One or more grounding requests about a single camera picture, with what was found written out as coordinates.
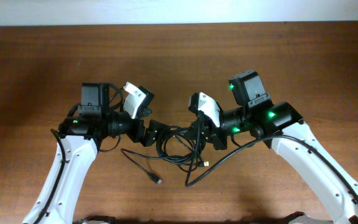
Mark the thin black USB cable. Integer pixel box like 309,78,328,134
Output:
120,129,198,184

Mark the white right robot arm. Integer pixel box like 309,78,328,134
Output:
185,70,358,223

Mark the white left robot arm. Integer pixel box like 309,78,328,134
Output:
23,82,154,223

